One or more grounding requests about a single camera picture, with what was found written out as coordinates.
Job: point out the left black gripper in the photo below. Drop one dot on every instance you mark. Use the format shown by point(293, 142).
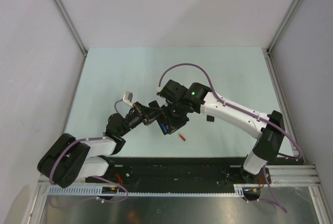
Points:
point(148, 114)

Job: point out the left aluminium frame post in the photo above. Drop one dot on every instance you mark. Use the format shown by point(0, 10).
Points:
point(70, 26)

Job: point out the white slotted cable duct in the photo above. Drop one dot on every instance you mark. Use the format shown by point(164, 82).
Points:
point(105, 190)

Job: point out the black remote control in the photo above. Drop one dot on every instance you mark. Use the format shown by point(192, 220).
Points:
point(162, 118)

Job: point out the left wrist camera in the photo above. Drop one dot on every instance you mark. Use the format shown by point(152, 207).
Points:
point(127, 98)

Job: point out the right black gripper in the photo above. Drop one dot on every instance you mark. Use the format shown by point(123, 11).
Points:
point(173, 124)

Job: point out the black battery compartment cover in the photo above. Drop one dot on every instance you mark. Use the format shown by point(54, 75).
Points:
point(210, 118)

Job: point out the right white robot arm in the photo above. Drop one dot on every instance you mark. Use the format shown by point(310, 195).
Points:
point(266, 128)

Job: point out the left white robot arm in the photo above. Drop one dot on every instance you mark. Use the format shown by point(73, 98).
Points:
point(70, 159)

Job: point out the right aluminium frame post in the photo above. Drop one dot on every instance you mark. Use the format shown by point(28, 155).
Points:
point(292, 9)

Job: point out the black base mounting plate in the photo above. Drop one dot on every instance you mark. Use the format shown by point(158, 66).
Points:
point(200, 161)

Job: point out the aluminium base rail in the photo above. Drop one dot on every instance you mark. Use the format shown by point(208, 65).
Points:
point(292, 174)

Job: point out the aluminium frame post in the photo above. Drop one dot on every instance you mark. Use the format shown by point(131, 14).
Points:
point(70, 26)
point(292, 9)

